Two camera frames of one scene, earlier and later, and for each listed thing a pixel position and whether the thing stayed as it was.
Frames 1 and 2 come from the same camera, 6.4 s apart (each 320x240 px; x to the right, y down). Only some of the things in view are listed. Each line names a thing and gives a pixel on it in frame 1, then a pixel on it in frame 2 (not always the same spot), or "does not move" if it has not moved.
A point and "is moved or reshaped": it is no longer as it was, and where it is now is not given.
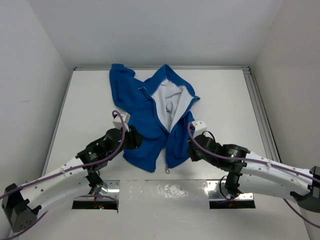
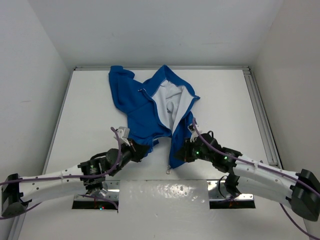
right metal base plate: [220, 198] does not move
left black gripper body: [129, 141] to [132, 151]
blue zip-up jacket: [159, 107] is moved or reshaped
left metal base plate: [106, 198] does not move
